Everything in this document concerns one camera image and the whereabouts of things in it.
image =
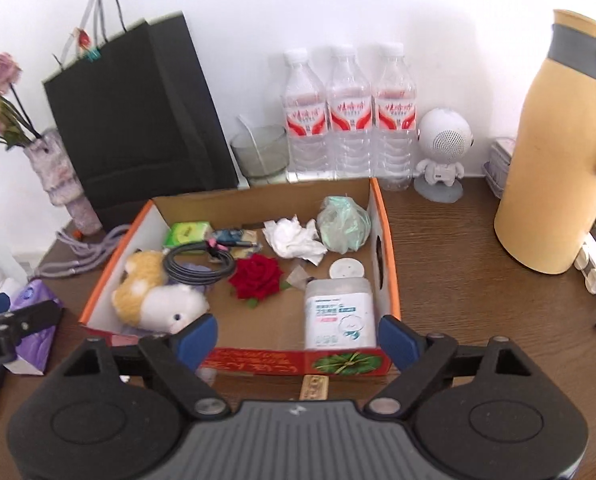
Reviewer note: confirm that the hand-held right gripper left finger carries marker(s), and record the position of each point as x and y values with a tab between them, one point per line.
198	337

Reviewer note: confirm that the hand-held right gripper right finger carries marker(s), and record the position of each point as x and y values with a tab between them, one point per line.
397	340

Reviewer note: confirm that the yellow and white plush toy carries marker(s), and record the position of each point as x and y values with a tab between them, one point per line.
153	305

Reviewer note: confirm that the white wipes canister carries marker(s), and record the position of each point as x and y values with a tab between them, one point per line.
340	315

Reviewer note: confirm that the purple tissue pack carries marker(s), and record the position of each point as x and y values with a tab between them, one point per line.
30	355
193	266

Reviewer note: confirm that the orange-edged cardboard box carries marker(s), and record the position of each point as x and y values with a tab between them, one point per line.
278	315

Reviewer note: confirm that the red rose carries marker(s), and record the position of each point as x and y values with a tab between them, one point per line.
258	280

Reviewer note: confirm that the white round disc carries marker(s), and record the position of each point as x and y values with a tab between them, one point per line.
347	269

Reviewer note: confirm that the green wet wipe pack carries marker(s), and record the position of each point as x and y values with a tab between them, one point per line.
188	234

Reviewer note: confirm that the green plastic bag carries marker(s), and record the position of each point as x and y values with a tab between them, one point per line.
345	225

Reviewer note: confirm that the white tissue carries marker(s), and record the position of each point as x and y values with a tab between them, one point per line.
293	240

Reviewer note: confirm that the small wooden block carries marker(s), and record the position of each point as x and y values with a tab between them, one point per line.
314	387

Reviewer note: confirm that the purple wrapped vase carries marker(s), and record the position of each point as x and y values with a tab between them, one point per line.
58	175

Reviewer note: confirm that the clear drinking glass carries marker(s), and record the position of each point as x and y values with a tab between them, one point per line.
260	155

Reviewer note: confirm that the small patterned box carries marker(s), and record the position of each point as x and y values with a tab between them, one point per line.
500	165

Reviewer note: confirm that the white robot speaker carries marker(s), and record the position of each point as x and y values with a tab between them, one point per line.
442	140

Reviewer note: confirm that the white stirrer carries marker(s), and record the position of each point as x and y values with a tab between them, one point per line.
252	135

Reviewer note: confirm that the black paper bag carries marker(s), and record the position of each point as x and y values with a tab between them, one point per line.
138	125

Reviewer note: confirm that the red-label water bottle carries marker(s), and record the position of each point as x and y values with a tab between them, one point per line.
304	120
349	120
395	120

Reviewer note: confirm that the yellow thermos jug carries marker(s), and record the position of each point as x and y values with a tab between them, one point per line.
547	160

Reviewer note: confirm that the teal binder clip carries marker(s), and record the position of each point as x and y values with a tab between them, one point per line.
94	54

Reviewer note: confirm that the red bag ornament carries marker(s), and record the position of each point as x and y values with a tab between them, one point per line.
83	37

